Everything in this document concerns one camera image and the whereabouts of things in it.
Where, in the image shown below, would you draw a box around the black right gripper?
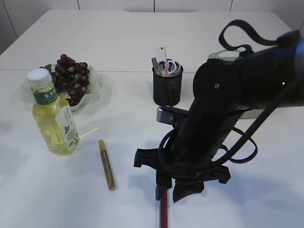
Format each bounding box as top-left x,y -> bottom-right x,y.
134,59 -> 252,203

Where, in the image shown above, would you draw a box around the red glitter pen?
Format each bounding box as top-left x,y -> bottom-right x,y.
159,191 -> 169,228

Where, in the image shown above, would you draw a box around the blue scissors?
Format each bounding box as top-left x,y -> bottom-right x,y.
166,58 -> 181,76

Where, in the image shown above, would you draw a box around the pink purple scissors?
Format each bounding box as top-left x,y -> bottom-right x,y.
158,59 -> 181,77

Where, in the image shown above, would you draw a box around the silver glitter pen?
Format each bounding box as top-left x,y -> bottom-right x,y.
151,57 -> 159,71

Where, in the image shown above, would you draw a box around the yellow tea bottle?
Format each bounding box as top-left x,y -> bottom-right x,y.
26,68 -> 80,156

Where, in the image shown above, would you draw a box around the clear plastic ruler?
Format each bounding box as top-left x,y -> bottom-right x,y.
155,47 -> 167,63

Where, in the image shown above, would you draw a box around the purple grape bunch with leaves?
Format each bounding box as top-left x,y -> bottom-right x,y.
44,54 -> 90,106

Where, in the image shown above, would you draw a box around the clear plastic sheet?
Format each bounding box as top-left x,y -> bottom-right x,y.
241,109 -> 263,119

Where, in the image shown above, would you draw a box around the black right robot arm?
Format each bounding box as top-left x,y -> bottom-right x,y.
134,31 -> 304,202

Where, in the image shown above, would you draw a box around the gold glitter pen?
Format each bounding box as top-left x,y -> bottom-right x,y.
98,140 -> 116,191

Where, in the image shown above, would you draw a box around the black mesh pen cup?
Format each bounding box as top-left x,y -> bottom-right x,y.
152,67 -> 183,106

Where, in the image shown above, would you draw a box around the green plastic basket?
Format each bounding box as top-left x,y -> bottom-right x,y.
208,49 -> 264,119

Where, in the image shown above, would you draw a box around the pale green wavy plate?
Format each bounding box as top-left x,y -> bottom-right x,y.
19,66 -> 102,112

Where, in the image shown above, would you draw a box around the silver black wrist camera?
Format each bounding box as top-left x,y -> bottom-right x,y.
156,105 -> 188,127

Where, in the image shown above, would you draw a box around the grey cable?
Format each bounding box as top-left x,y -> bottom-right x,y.
158,20 -> 304,171

